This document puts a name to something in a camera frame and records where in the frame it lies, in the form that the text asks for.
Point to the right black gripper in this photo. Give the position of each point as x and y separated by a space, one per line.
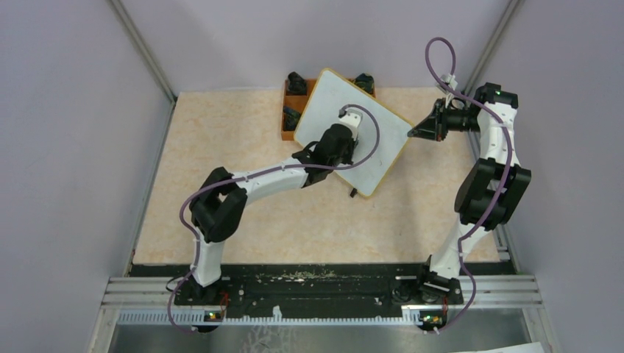
433 126

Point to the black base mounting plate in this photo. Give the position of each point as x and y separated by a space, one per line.
304 308

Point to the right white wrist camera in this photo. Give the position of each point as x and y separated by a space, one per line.
447 83

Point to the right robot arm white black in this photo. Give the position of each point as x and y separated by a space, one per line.
489 194

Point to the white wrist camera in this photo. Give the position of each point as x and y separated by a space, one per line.
447 83
351 119

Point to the aluminium frame rail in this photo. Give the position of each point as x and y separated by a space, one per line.
484 292

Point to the rolled dark tie left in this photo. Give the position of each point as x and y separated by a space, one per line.
296 85

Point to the rolled dark tie right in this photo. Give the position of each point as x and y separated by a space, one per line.
366 83

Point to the rolled dark tie front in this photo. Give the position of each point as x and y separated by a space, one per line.
291 118

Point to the whiteboard with yellow frame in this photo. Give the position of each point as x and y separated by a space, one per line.
382 133

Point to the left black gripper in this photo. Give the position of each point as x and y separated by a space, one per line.
347 159

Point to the rolled dark tie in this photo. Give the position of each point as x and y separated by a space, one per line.
291 118
366 83
296 85

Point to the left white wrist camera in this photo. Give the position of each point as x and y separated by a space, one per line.
351 119

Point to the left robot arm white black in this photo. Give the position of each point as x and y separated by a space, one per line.
217 209

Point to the wooden compartment tray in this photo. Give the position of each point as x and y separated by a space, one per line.
298 103

